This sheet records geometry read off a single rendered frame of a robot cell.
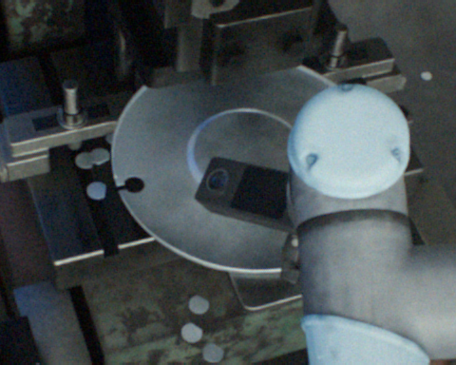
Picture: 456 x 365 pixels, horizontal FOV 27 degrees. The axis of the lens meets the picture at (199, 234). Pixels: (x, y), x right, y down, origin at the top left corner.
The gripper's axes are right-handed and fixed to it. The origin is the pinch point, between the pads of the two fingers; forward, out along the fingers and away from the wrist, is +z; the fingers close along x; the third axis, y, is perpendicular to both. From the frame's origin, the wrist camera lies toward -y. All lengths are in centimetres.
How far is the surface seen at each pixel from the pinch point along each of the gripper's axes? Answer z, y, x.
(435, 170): 102, 13, 53
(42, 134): 5.3, -31.6, 3.2
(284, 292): 0.2, -0.1, -4.0
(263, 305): -0.5, -1.4, -6.1
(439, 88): 110, 7, 75
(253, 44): -10.6, -11.0, 14.5
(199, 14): -14.4, -15.8, 13.7
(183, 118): 5.0, -17.8, 10.7
